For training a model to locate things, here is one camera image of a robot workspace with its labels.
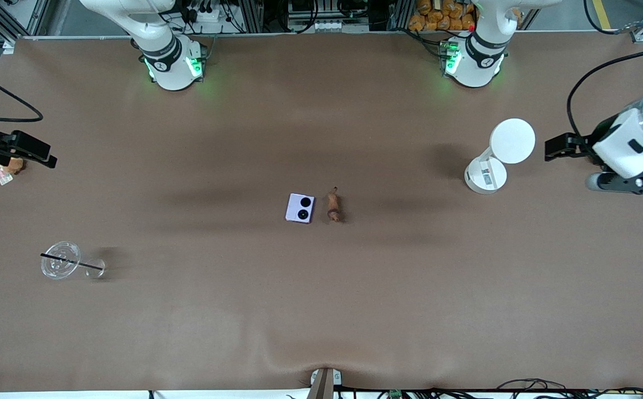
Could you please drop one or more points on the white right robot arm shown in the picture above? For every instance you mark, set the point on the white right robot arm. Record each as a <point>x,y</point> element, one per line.
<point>169,61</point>

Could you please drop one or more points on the brown table cover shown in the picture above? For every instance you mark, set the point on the brown table cover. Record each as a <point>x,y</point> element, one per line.
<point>321,305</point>

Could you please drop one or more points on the clear plastic cup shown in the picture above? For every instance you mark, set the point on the clear plastic cup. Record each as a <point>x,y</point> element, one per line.
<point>55,269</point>

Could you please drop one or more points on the brown lion statue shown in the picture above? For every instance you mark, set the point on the brown lion statue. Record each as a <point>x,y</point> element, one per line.
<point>333,208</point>

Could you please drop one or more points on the lilac flip phone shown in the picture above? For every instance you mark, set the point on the lilac flip phone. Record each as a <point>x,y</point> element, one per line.
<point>294,205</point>

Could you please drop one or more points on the white power strip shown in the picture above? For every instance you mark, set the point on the white power strip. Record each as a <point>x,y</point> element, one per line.
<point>208,15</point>

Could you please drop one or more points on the pile of orange buns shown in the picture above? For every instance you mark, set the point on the pile of orange buns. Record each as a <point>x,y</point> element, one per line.
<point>443,16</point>

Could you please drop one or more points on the white round table lamp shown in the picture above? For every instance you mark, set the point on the white round table lamp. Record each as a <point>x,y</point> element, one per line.
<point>513,141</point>

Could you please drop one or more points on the white terminal strip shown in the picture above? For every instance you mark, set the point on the white terminal strip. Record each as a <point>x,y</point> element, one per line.
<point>327,26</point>

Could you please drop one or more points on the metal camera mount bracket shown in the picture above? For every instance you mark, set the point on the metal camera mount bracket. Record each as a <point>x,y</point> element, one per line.
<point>324,383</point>

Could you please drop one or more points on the brown plush toy with tag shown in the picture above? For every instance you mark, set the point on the brown plush toy with tag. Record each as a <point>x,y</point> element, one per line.
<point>15,165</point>

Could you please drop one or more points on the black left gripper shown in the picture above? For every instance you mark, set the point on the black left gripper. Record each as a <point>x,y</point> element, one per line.
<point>583,146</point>

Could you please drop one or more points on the black drinking straw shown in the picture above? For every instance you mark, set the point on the black drinking straw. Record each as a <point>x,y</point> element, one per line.
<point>72,262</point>

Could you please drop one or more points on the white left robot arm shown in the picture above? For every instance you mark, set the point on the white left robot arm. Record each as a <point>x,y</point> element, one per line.
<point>479,55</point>

